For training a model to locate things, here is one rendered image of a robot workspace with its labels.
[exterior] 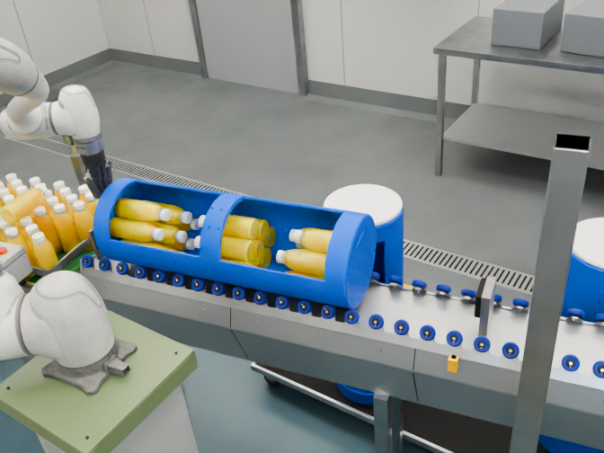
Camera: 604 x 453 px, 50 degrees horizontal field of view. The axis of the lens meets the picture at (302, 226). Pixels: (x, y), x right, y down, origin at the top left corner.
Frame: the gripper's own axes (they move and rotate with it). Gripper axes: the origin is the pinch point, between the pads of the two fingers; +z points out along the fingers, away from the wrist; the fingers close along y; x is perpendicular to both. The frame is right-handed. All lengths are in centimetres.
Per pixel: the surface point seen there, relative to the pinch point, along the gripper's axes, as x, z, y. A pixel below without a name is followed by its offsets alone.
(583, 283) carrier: 150, 20, -28
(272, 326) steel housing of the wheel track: 64, 28, 11
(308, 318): 75, 23, 9
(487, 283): 125, 8, -3
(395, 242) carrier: 89, 23, -36
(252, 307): 56, 23, 9
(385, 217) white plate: 86, 12, -35
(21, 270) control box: -18.7, 12.9, 26.6
